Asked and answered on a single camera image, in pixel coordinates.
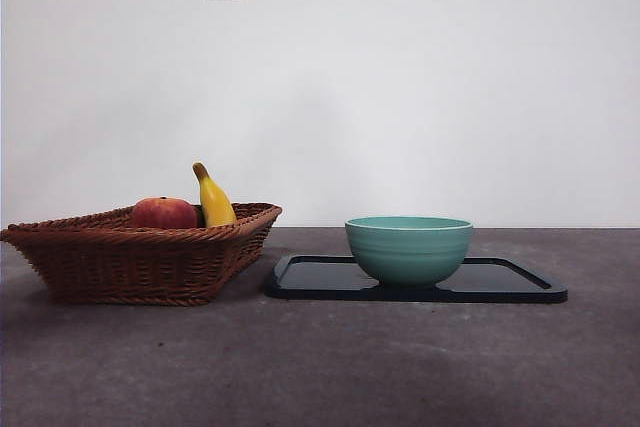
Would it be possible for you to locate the black rectangular tray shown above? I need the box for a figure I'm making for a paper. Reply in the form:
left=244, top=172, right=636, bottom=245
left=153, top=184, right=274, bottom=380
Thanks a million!
left=263, top=254, right=569, bottom=304

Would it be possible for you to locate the brown wicker basket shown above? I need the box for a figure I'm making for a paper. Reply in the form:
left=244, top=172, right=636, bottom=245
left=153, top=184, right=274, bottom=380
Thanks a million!
left=0, top=201, right=284, bottom=307

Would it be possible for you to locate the yellow banana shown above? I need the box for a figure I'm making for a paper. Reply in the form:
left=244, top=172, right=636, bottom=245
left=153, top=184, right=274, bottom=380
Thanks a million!
left=192, top=161, right=238, bottom=229

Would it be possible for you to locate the red orange peach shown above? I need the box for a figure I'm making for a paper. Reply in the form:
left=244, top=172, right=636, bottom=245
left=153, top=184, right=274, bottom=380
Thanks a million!
left=130, top=196, right=200, bottom=230

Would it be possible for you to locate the teal ceramic bowl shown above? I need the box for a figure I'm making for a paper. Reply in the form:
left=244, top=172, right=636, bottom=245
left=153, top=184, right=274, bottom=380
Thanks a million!
left=344, top=215, right=475, bottom=291

